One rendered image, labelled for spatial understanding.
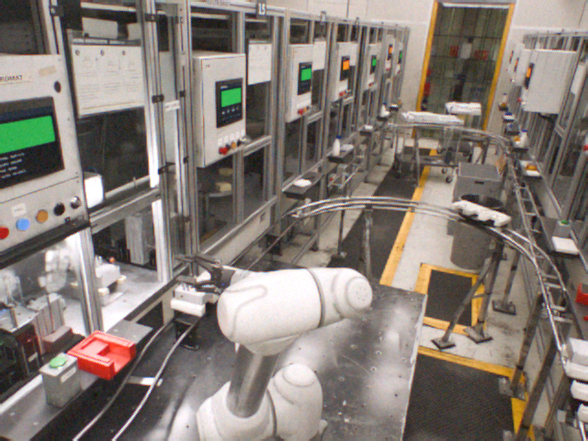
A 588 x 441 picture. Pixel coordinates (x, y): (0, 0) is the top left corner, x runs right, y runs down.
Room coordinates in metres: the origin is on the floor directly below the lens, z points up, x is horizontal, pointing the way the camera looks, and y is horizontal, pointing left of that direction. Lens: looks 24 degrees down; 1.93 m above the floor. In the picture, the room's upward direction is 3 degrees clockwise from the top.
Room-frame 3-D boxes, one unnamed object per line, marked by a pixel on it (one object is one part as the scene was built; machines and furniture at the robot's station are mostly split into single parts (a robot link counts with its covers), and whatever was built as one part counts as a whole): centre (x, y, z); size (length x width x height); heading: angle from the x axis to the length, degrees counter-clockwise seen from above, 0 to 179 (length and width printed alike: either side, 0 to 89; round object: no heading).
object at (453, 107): (7.66, -2.64, 0.48); 0.84 x 0.58 x 0.97; 169
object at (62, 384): (1.01, 0.65, 0.97); 0.08 x 0.08 x 0.12; 71
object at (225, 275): (1.36, 0.24, 1.12); 0.09 x 0.07 x 0.08; 71
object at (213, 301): (1.71, 0.37, 0.84); 0.36 x 0.14 x 0.10; 161
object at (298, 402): (1.11, -0.03, 0.85); 0.18 x 0.16 x 0.22; 114
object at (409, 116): (6.59, -1.85, 0.48); 0.88 x 0.56 x 0.96; 89
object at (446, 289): (3.18, -1.28, 0.01); 1.00 x 0.55 x 0.01; 161
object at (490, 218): (2.86, -1.23, 0.84); 0.37 x 0.14 x 0.10; 39
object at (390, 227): (5.76, -1.35, 0.01); 5.85 x 0.59 x 0.01; 161
